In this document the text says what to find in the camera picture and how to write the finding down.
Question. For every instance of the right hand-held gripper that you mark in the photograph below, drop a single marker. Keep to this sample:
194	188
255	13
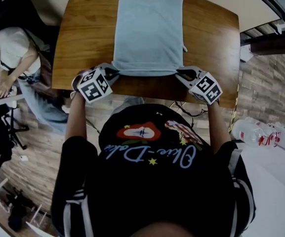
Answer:
207	88

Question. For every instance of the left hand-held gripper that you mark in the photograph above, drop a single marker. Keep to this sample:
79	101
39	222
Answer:
93	90

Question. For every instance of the light blue towel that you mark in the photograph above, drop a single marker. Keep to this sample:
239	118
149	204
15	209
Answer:
147	28

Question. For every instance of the person's left forearm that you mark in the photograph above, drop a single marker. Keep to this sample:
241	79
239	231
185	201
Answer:
75	117

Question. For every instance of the brown shoulder bag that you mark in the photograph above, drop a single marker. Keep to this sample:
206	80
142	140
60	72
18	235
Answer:
46	70

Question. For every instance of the person's right forearm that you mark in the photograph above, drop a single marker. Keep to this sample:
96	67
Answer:
217	127

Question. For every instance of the wooden table with black legs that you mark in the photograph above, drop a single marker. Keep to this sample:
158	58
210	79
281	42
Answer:
83	46

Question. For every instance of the yellow black striped tape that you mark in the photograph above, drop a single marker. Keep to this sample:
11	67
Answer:
234	107

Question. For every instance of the small white box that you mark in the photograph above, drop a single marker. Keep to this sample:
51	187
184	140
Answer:
246	54

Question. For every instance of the wrapped pack of water bottles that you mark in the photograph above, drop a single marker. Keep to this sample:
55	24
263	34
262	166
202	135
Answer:
248	132

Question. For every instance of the black office chair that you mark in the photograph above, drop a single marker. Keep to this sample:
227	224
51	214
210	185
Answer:
21	9

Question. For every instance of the small white adapter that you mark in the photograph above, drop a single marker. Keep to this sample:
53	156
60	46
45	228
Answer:
24	158

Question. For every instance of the person's black printed shirt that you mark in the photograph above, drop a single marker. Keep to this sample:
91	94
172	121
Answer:
144	194

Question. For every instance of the white table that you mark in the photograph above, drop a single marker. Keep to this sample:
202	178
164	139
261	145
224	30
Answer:
275	194

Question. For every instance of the black device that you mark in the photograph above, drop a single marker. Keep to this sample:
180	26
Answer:
18	216

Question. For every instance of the black metal bed frame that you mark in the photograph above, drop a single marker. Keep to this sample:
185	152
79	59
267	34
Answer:
273	48

